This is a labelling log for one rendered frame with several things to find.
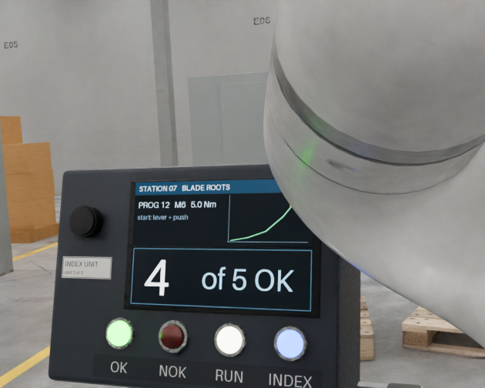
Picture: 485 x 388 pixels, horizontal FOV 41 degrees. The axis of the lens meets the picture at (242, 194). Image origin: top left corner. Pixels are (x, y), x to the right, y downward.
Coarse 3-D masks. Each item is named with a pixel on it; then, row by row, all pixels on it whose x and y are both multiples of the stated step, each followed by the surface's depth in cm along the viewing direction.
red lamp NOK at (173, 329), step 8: (176, 320) 54; (168, 328) 54; (176, 328) 54; (184, 328) 54; (160, 336) 54; (168, 336) 54; (176, 336) 53; (184, 336) 54; (160, 344) 54; (168, 344) 54; (176, 344) 53; (184, 344) 54; (176, 352) 54
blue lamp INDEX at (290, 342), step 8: (288, 328) 51; (296, 328) 51; (280, 336) 51; (288, 336) 50; (296, 336) 50; (304, 336) 51; (280, 344) 50; (288, 344) 50; (296, 344) 50; (304, 344) 50; (280, 352) 51; (288, 352) 50; (296, 352) 50; (304, 352) 50; (288, 360) 51
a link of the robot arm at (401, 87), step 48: (288, 0) 27; (336, 0) 24; (384, 0) 23; (432, 0) 23; (480, 0) 22; (288, 48) 28; (336, 48) 25; (384, 48) 24; (432, 48) 23; (480, 48) 23; (288, 96) 30; (336, 96) 27; (384, 96) 25; (432, 96) 25; (480, 96) 25; (336, 144) 30; (384, 144) 28; (432, 144) 28
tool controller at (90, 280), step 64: (64, 192) 60; (128, 192) 58; (192, 192) 56; (256, 192) 54; (64, 256) 59; (128, 256) 57; (192, 256) 55; (256, 256) 53; (320, 256) 51; (64, 320) 58; (192, 320) 54; (256, 320) 52; (320, 320) 51; (128, 384) 55; (192, 384) 53; (256, 384) 51; (320, 384) 50
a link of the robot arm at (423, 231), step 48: (288, 144) 34; (480, 144) 31; (288, 192) 38; (336, 192) 34; (384, 192) 33; (432, 192) 34; (480, 192) 34; (336, 240) 37; (384, 240) 34; (432, 240) 33; (480, 240) 31; (432, 288) 31; (480, 288) 29; (480, 336) 29
